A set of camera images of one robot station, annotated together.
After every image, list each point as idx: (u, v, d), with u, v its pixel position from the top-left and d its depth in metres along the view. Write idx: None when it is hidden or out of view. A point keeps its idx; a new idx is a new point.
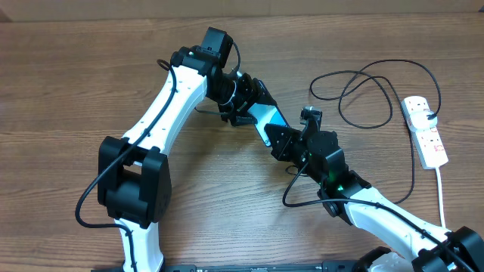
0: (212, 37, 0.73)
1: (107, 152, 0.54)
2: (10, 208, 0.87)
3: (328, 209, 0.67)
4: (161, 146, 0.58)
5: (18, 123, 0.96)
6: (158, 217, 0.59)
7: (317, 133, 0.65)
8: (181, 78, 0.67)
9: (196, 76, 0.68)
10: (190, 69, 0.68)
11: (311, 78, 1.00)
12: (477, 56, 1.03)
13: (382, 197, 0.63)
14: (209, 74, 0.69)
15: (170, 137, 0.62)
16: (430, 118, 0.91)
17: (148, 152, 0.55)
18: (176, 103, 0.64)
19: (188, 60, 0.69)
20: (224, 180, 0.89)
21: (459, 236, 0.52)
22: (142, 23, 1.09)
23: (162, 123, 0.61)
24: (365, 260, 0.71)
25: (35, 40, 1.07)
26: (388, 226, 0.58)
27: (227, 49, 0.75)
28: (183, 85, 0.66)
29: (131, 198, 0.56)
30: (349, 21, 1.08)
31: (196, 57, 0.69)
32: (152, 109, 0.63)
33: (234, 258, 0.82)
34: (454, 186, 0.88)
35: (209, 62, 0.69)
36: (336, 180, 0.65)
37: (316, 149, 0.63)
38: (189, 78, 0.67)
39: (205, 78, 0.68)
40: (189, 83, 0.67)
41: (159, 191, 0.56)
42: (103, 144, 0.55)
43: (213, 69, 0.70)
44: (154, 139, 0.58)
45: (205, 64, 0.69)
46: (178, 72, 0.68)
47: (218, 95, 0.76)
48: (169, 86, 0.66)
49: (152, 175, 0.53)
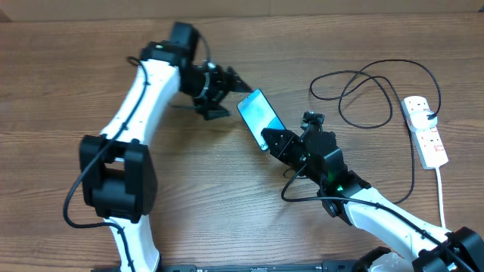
0: (177, 29, 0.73)
1: (88, 152, 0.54)
2: (10, 208, 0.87)
3: (329, 210, 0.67)
4: (141, 138, 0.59)
5: (17, 123, 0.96)
6: (147, 210, 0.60)
7: (315, 134, 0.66)
8: (151, 72, 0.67)
9: (166, 68, 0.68)
10: (159, 61, 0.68)
11: (311, 78, 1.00)
12: (477, 56, 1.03)
13: (382, 197, 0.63)
14: (180, 65, 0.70)
15: (148, 128, 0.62)
16: (430, 118, 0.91)
17: (128, 146, 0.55)
18: (150, 96, 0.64)
19: (156, 53, 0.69)
20: (224, 180, 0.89)
21: (460, 236, 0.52)
22: (142, 23, 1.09)
23: (138, 116, 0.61)
24: (365, 260, 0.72)
25: (35, 40, 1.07)
26: (388, 227, 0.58)
27: (194, 41, 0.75)
28: (154, 78, 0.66)
29: (118, 193, 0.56)
30: (349, 21, 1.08)
31: (163, 50, 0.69)
32: (125, 105, 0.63)
33: (234, 258, 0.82)
34: (454, 186, 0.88)
35: (178, 53, 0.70)
36: (336, 180, 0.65)
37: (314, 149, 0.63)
38: (159, 69, 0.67)
39: (175, 69, 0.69)
40: (159, 75, 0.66)
41: (145, 183, 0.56)
42: (82, 143, 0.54)
43: (183, 60, 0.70)
44: (132, 133, 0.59)
45: (173, 56, 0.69)
46: (149, 66, 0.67)
47: (191, 89, 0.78)
48: (140, 80, 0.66)
49: (135, 168, 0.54)
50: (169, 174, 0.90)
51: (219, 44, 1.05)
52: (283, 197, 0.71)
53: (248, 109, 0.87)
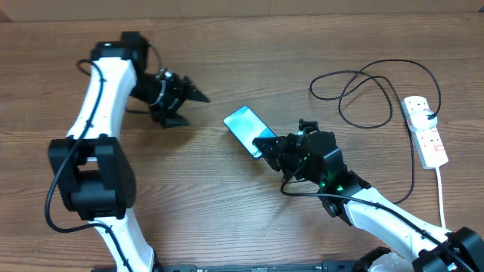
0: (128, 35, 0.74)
1: (57, 156, 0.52)
2: (10, 208, 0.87)
3: (328, 210, 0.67)
4: (107, 131, 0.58)
5: (18, 123, 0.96)
6: (130, 203, 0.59)
7: (314, 133, 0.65)
8: (105, 69, 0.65)
9: (119, 63, 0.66)
10: (111, 58, 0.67)
11: (311, 78, 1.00)
12: (477, 56, 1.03)
13: (381, 197, 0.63)
14: (134, 60, 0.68)
15: (114, 122, 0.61)
16: (430, 118, 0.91)
17: (96, 143, 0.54)
18: (109, 91, 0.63)
19: (107, 52, 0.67)
20: (224, 180, 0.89)
21: (459, 236, 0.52)
22: (142, 23, 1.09)
23: (101, 112, 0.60)
24: (365, 260, 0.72)
25: (35, 40, 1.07)
26: (388, 227, 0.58)
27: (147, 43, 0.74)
28: (110, 74, 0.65)
29: (97, 193, 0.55)
30: (349, 21, 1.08)
31: (113, 47, 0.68)
32: (86, 104, 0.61)
33: (234, 257, 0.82)
34: (454, 186, 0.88)
35: (128, 47, 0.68)
36: (335, 179, 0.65)
37: (314, 148, 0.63)
38: (113, 66, 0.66)
39: (129, 63, 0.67)
40: (115, 70, 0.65)
41: (122, 176, 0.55)
42: (50, 149, 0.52)
43: (135, 53, 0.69)
44: (98, 128, 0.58)
45: (127, 51, 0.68)
46: (102, 66, 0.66)
47: (146, 95, 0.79)
48: (95, 79, 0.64)
49: (109, 162, 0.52)
50: (169, 174, 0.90)
51: (218, 44, 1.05)
52: (282, 189, 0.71)
53: (237, 123, 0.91)
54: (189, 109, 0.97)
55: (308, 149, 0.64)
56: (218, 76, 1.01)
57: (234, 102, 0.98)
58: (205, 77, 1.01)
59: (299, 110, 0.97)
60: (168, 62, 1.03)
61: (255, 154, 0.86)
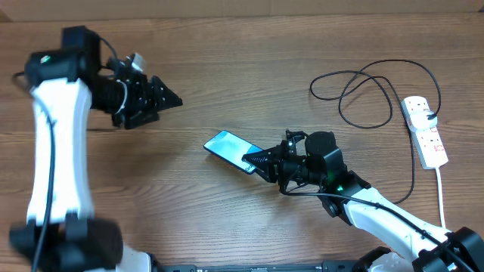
0: (70, 35, 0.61)
1: (22, 244, 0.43)
2: (10, 208, 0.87)
3: (328, 210, 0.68)
4: (75, 202, 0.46)
5: (17, 123, 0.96)
6: (118, 259, 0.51)
7: (314, 133, 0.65)
8: (49, 101, 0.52)
9: (68, 90, 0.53)
10: (54, 85, 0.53)
11: (311, 78, 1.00)
12: (477, 56, 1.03)
13: (381, 197, 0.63)
14: (79, 69, 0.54)
15: (82, 171, 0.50)
16: (430, 118, 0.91)
17: (64, 223, 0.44)
18: (64, 135, 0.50)
19: (47, 72, 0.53)
20: (224, 180, 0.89)
21: (459, 236, 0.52)
22: (142, 23, 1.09)
23: (60, 169, 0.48)
24: (365, 260, 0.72)
25: (35, 40, 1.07)
26: (389, 227, 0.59)
27: (95, 44, 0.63)
28: (58, 109, 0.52)
29: (79, 265, 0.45)
30: (349, 21, 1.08)
31: (53, 64, 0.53)
32: (39, 162, 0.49)
33: (234, 258, 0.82)
34: (454, 186, 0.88)
35: (72, 58, 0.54)
36: (335, 179, 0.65)
37: (314, 149, 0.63)
38: (59, 97, 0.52)
39: (80, 82, 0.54)
40: (64, 102, 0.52)
41: (102, 245, 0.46)
42: (12, 239, 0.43)
43: (82, 61, 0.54)
44: (63, 200, 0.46)
45: (72, 61, 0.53)
46: (43, 96, 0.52)
47: (104, 103, 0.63)
48: (41, 118, 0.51)
49: (85, 243, 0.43)
50: (169, 174, 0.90)
51: (218, 44, 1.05)
52: (281, 191, 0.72)
53: (219, 145, 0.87)
54: (189, 109, 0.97)
55: (308, 151, 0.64)
56: (218, 76, 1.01)
57: (234, 102, 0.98)
58: (205, 77, 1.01)
59: (299, 110, 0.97)
60: (168, 62, 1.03)
61: (247, 168, 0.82)
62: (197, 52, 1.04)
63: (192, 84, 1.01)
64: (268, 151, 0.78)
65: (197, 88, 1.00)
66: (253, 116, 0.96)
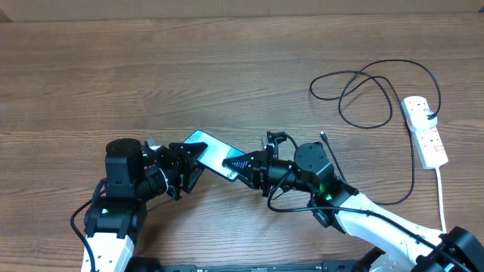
0: (116, 168, 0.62)
1: None
2: (10, 208, 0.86)
3: (321, 221, 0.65)
4: None
5: (17, 123, 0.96)
6: None
7: (302, 147, 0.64)
8: (97, 251, 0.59)
9: (116, 242, 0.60)
10: (106, 239, 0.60)
11: (310, 78, 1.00)
12: (477, 56, 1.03)
13: (370, 203, 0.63)
14: (131, 227, 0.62)
15: None
16: (431, 118, 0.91)
17: None
18: None
19: (103, 222, 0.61)
20: (224, 180, 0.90)
21: (453, 237, 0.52)
22: (142, 23, 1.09)
23: None
24: (364, 263, 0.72)
25: (35, 40, 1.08)
26: (383, 236, 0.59)
27: (137, 164, 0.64)
28: (102, 260, 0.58)
29: None
30: (349, 21, 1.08)
31: (109, 218, 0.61)
32: None
33: (234, 258, 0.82)
34: (454, 186, 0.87)
35: (128, 215, 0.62)
36: (326, 189, 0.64)
37: (305, 165, 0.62)
38: (107, 247, 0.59)
39: (127, 237, 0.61)
40: (108, 254, 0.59)
41: None
42: None
43: (134, 218, 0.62)
44: None
45: (125, 214, 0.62)
46: (94, 244, 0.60)
47: (153, 193, 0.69)
48: (86, 264, 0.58)
49: None
50: None
51: (219, 44, 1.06)
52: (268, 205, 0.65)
53: None
54: (190, 109, 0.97)
55: (299, 166, 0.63)
56: (218, 76, 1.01)
57: (234, 102, 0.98)
58: (205, 77, 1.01)
59: (299, 109, 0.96)
60: (169, 62, 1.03)
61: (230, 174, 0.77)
62: (197, 53, 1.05)
63: (192, 84, 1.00)
64: (251, 156, 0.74)
65: (197, 88, 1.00)
66: (253, 116, 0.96)
